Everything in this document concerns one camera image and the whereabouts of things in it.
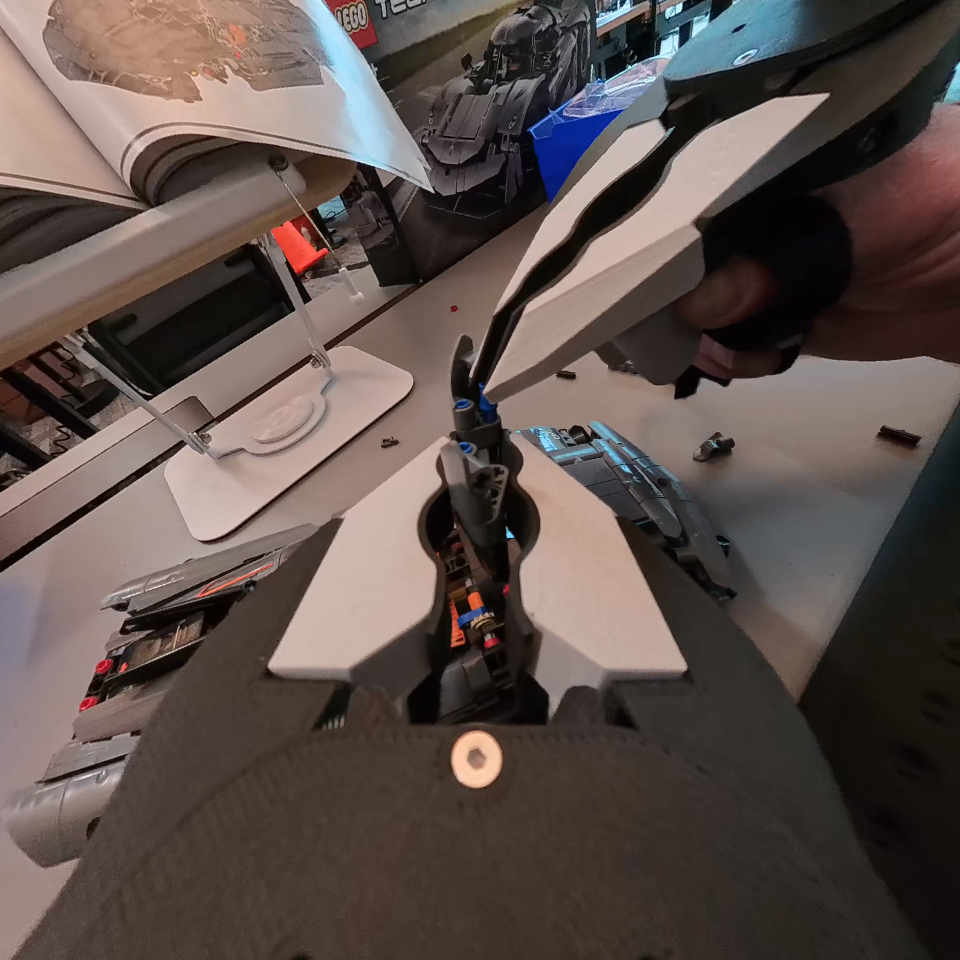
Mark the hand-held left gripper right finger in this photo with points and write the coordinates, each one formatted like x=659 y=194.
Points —
x=600 y=600

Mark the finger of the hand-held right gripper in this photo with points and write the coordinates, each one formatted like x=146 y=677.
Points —
x=592 y=180
x=637 y=285

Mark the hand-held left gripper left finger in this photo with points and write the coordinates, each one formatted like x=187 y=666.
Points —
x=352 y=600

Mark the grey lego car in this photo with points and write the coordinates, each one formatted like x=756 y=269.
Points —
x=637 y=480

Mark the grey lego liftarm assembly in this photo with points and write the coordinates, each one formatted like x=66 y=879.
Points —
x=484 y=487

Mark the dark grey lego fender piece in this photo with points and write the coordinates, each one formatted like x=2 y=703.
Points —
x=463 y=367

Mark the lego set box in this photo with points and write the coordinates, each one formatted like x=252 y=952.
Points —
x=480 y=112

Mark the dark grey lego connector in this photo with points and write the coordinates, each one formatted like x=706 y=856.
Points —
x=712 y=448

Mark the scattered black lego pins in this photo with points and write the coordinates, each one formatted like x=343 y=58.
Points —
x=898 y=435

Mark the blue storage bin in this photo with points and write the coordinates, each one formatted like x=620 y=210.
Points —
x=559 y=150

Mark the clear plastic bag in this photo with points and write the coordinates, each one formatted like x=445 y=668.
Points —
x=615 y=90

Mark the white book stand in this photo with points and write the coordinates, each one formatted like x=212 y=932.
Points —
x=300 y=465

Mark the orange traffic cone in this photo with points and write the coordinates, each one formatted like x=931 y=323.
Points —
x=300 y=247

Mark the black perforated chair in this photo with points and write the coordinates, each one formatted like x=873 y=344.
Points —
x=900 y=675

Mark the open instruction booklet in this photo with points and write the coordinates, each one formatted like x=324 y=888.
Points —
x=187 y=75

